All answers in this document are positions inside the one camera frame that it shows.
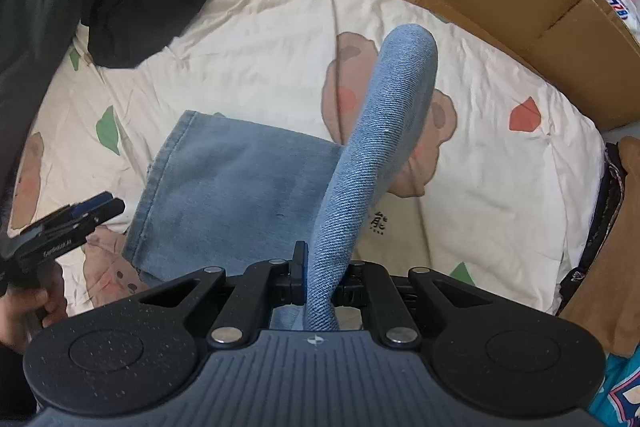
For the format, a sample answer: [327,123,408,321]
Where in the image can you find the light blue denim shorts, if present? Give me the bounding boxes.
[122,24,438,332]

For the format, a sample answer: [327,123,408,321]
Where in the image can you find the person left hand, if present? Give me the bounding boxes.
[1,263,67,353]

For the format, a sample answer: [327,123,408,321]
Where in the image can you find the cream bear print bedsheet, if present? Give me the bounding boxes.
[9,0,604,312]

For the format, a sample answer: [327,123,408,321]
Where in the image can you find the folded brown garment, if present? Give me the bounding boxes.
[559,136,639,358]

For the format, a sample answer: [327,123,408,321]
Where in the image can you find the dark grey pillow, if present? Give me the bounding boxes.
[0,0,116,193]

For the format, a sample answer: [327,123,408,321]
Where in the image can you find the black patterned folded garment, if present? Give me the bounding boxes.
[556,143,627,314]

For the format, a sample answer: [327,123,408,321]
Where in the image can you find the teal patterned cloth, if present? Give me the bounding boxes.
[588,348,640,427]

